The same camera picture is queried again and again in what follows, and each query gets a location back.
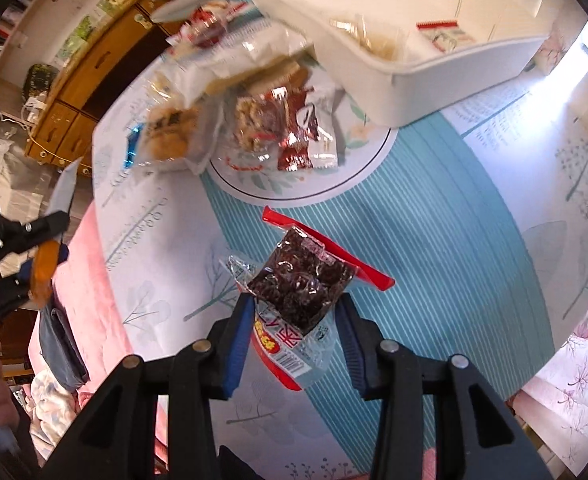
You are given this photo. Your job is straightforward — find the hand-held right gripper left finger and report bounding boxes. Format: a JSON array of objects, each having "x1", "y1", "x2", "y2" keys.
[{"x1": 38, "y1": 292, "x2": 255, "y2": 480}]

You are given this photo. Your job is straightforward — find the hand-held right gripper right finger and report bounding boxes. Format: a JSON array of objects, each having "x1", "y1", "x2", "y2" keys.
[{"x1": 335, "y1": 294, "x2": 545, "y2": 480}]

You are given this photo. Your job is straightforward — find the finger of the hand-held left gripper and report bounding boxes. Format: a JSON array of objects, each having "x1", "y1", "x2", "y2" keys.
[
  {"x1": 1, "y1": 211, "x2": 71, "y2": 256},
  {"x1": 0, "y1": 260, "x2": 38, "y2": 330}
]

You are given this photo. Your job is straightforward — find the clear packet of dark dried fruit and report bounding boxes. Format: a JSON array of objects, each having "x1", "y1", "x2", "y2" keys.
[{"x1": 224, "y1": 206, "x2": 395, "y2": 392}]

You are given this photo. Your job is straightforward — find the pile of snack packets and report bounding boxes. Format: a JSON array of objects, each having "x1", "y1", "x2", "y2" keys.
[{"x1": 124, "y1": 0, "x2": 345, "y2": 176}]

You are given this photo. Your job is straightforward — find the white plastic basket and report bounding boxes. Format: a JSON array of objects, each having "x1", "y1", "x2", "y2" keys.
[{"x1": 236, "y1": 0, "x2": 550, "y2": 128}]

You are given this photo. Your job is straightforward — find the dark blue pouch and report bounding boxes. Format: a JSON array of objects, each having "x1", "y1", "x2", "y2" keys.
[{"x1": 38, "y1": 297, "x2": 90, "y2": 392}]

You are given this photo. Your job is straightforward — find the pink blanket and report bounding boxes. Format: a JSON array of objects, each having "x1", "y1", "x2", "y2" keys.
[{"x1": 28, "y1": 200, "x2": 171, "y2": 480}]

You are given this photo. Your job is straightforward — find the floral bedding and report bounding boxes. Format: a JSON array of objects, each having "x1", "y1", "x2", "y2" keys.
[{"x1": 26, "y1": 372, "x2": 82, "y2": 458}]

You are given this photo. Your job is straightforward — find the printed teal striped tablecloth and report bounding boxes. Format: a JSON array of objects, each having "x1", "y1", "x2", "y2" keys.
[{"x1": 91, "y1": 0, "x2": 588, "y2": 480}]

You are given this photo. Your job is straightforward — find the black bag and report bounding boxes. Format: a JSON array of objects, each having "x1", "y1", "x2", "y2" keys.
[{"x1": 22, "y1": 63, "x2": 58, "y2": 107}]

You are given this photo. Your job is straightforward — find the wooden desk with drawers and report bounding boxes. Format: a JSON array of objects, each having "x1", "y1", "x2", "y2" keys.
[{"x1": 24, "y1": 0, "x2": 197, "y2": 167}]

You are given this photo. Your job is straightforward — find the pink floral sheet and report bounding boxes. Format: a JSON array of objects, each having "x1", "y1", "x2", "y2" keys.
[{"x1": 511, "y1": 260, "x2": 588, "y2": 480}]

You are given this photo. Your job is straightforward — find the clear packet of beige snack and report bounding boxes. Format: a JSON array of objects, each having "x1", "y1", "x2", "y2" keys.
[{"x1": 330, "y1": 16, "x2": 405, "y2": 59}]

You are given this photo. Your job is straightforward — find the red label snack packet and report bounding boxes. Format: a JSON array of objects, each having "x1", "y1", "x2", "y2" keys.
[{"x1": 416, "y1": 20, "x2": 476, "y2": 54}]

